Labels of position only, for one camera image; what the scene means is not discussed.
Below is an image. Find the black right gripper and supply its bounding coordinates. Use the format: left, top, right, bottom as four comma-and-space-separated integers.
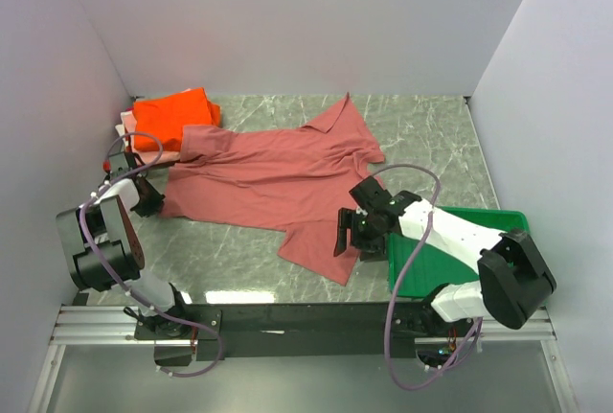
332, 208, 386, 262

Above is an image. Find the dusty pink t shirt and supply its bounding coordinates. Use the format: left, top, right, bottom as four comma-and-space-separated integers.
161, 96, 385, 286

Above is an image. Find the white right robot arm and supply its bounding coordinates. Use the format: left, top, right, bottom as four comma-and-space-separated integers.
333, 177, 557, 335

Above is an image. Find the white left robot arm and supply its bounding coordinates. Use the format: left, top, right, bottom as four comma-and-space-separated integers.
56, 151, 192, 338

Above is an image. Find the folded pale pink shirt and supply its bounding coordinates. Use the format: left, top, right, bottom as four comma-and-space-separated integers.
115, 111, 180, 165

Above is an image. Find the folded orange t shirt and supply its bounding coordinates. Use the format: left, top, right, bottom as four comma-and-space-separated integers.
132, 87, 221, 152

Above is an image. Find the green plastic tray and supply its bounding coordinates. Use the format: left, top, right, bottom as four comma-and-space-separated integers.
386, 206, 530, 299

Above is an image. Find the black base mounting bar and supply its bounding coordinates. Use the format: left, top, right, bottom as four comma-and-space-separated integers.
133, 300, 485, 369

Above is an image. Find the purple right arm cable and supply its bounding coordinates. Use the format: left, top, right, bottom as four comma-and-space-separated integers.
368, 163, 484, 391

